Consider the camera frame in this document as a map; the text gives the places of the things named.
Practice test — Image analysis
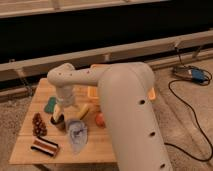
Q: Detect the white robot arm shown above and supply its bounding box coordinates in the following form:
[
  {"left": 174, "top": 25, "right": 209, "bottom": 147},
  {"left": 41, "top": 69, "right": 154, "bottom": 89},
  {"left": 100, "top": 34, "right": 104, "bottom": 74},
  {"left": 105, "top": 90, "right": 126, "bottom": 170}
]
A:
[{"left": 47, "top": 62, "right": 173, "bottom": 171}]

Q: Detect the blue power adapter box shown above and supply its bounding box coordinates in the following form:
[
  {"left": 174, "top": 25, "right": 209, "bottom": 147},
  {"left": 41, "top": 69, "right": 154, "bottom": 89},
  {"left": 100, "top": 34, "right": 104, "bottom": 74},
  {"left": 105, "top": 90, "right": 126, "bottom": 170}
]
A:
[{"left": 172, "top": 65, "right": 208, "bottom": 85}]

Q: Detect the red orange tomato toy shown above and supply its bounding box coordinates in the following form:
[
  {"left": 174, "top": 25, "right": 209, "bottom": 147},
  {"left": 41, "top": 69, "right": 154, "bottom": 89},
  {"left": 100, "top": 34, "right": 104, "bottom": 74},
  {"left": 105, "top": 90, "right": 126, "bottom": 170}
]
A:
[{"left": 95, "top": 113, "right": 105, "bottom": 128}]

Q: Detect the blue grey crumpled cloth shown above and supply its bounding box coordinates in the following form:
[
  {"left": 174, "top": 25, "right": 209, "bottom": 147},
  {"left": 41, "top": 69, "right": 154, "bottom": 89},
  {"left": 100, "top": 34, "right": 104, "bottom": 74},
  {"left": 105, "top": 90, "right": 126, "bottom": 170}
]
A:
[{"left": 66, "top": 119, "right": 88, "bottom": 155}]

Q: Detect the brown grape bunch toy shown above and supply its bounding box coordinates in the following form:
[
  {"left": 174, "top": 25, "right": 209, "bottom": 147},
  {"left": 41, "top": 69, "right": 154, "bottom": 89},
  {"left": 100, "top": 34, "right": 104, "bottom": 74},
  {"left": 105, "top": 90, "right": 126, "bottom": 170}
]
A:
[{"left": 32, "top": 113, "right": 47, "bottom": 136}]

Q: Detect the green sponge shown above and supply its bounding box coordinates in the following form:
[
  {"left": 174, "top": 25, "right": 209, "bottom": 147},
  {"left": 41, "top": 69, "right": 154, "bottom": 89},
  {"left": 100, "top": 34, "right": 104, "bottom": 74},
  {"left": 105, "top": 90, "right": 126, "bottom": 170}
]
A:
[{"left": 44, "top": 97, "right": 56, "bottom": 114}]

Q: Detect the black cable on floor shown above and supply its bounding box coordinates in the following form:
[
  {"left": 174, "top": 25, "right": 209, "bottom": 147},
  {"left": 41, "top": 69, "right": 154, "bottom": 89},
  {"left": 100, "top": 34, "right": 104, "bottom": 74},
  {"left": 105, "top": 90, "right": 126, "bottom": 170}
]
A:
[{"left": 163, "top": 46, "right": 213, "bottom": 163}]

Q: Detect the orange plastic tray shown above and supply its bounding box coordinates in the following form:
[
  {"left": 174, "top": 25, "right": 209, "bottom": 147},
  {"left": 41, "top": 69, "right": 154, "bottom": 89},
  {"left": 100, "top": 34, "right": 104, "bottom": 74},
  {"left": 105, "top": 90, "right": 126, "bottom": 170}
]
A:
[{"left": 87, "top": 63, "right": 157, "bottom": 105}]

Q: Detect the dark metal cup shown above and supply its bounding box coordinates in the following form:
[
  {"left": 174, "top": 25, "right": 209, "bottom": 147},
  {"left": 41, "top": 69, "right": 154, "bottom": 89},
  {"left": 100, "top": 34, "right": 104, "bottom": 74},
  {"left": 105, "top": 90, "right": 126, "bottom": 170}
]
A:
[{"left": 50, "top": 115, "right": 65, "bottom": 131}]

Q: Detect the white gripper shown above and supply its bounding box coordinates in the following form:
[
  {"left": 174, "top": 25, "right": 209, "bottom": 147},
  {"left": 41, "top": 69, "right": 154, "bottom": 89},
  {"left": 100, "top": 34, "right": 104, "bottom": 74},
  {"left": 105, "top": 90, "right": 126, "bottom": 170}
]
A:
[{"left": 53, "top": 86, "right": 74, "bottom": 122}]

